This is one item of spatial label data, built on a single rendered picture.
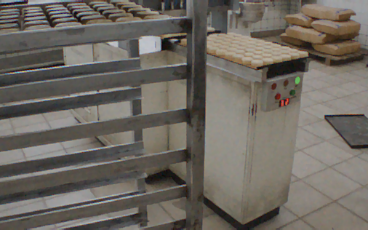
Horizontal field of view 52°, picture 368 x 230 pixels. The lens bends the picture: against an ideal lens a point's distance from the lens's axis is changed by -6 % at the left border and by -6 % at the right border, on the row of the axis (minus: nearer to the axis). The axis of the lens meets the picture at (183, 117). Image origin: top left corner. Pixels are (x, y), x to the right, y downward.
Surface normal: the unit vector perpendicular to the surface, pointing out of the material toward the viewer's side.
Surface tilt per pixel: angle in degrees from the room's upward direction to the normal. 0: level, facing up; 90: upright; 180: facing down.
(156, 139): 90
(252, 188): 90
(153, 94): 90
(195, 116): 90
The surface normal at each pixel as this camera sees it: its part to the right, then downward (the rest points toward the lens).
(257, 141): 0.57, 0.33
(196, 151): 0.38, 0.36
